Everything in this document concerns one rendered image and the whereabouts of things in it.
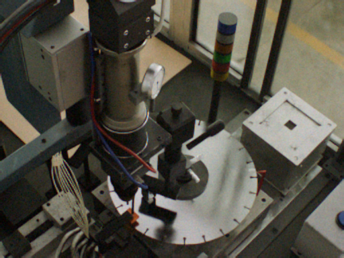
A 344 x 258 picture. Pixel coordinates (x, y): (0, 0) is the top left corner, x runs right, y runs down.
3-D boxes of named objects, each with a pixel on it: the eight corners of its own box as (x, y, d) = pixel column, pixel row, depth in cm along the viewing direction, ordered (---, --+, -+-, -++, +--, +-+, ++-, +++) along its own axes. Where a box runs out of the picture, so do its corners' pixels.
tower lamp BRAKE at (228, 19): (225, 19, 128) (226, 9, 126) (240, 28, 126) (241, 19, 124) (212, 27, 126) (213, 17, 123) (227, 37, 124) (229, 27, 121)
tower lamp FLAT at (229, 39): (224, 29, 130) (225, 19, 128) (238, 38, 128) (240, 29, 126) (211, 37, 128) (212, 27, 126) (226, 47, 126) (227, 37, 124)
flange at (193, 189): (206, 201, 117) (207, 195, 115) (154, 195, 117) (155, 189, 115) (209, 158, 124) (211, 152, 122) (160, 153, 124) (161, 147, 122)
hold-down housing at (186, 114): (175, 157, 109) (181, 89, 93) (189, 174, 106) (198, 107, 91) (152, 170, 107) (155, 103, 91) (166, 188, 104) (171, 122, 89)
